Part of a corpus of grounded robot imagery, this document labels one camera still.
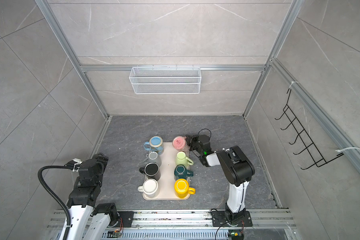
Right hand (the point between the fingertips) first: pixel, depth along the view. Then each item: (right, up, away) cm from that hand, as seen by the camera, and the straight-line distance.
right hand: (184, 133), depth 94 cm
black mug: (-18, -20, -13) cm, 30 cm away
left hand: (-43, -10, -20) cm, 48 cm away
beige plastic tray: (-10, -27, -7) cm, 30 cm away
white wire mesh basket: (-13, +36, +6) cm, 39 cm away
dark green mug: (-2, -20, -16) cm, 26 cm away
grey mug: (-18, -14, -8) cm, 24 cm away
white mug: (-18, -28, -18) cm, 38 cm away
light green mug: (-2, -15, -10) cm, 18 cm away
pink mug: (-3, -6, -5) cm, 8 cm away
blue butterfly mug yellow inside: (-18, -7, -5) cm, 20 cm away
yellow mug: (-1, -28, -20) cm, 34 cm away
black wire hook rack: (+56, -6, -30) cm, 63 cm away
